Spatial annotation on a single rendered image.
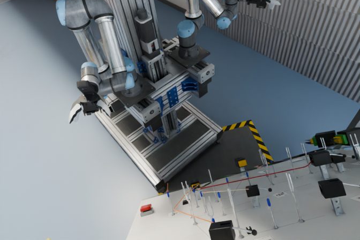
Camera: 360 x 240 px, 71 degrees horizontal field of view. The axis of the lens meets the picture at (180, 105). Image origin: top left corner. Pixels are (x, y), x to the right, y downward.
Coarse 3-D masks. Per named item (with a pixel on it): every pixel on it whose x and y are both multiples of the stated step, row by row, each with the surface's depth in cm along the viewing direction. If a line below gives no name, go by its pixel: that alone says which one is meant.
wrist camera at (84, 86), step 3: (78, 81) 97; (81, 81) 97; (84, 81) 97; (87, 81) 98; (78, 84) 97; (81, 84) 97; (84, 84) 97; (87, 84) 98; (90, 84) 101; (78, 87) 97; (81, 87) 98; (84, 87) 98; (87, 87) 99; (90, 87) 100; (93, 87) 106; (81, 90) 101; (84, 90) 101; (87, 90) 102; (90, 90) 103; (93, 90) 105
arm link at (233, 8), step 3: (225, 3) 156; (225, 6) 158; (228, 6) 155; (231, 6) 154; (234, 6) 154; (225, 9) 154; (228, 9) 153; (231, 9) 153; (234, 9) 155; (234, 12) 154; (234, 15) 155; (234, 18) 161
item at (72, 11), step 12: (60, 0) 116; (72, 0) 115; (84, 0) 115; (60, 12) 115; (72, 12) 116; (84, 12) 117; (72, 24) 120; (84, 24) 122; (84, 36) 127; (84, 48) 132; (96, 48) 136; (96, 60) 139; (108, 72) 147
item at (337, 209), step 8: (320, 184) 73; (328, 184) 72; (336, 184) 71; (344, 184) 72; (352, 184) 72; (328, 192) 72; (336, 192) 71; (344, 192) 71; (336, 200) 72; (336, 208) 72
